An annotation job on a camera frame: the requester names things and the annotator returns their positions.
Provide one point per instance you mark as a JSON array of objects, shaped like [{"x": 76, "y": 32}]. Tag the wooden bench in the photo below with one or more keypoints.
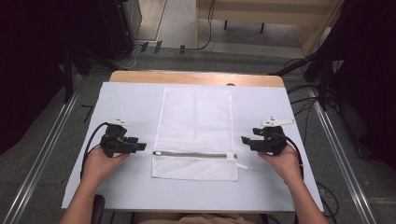
[{"x": 264, "y": 12}]

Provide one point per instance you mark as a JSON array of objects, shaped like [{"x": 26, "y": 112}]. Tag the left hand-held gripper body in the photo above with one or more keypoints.
[{"x": 115, "y": 141}]

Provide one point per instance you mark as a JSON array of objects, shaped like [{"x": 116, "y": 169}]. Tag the black stand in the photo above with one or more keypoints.
[{"x": 320, "y": 74}]

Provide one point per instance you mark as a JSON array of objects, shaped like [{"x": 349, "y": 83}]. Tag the metal floor rail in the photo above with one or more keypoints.
[
  {"x": 341, "y": 155},
  {"x": 40, "y": 155}
]

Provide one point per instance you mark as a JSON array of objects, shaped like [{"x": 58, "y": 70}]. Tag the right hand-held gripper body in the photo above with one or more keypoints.
[{"x": 270, "y": 140}]

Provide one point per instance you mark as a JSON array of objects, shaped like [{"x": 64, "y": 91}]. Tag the white mesh laundry bag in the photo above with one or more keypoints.
[{"x": 195, "y": 133}]

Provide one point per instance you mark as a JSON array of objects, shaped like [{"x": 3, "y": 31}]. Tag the person's beige trousers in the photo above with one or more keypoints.
[{"x": 199, "y": 218}]

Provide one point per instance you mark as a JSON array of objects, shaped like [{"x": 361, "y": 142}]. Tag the light blue table mat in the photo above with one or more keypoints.
[{"x": 124, "y": 186}]

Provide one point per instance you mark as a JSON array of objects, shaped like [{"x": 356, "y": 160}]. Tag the black cabinet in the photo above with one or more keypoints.
[{"x": 120, "y": 26}]

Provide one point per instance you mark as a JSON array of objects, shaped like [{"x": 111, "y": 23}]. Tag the person's left hand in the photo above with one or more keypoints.
[{"x": 101, "y": 164}]

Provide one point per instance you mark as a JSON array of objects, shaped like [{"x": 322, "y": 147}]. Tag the black chair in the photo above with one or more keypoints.
[{"x": 99, "y": 209}]

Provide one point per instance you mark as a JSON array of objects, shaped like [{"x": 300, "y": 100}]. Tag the person's right hand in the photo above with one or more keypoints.
[{"x": 284, "y": 163}]

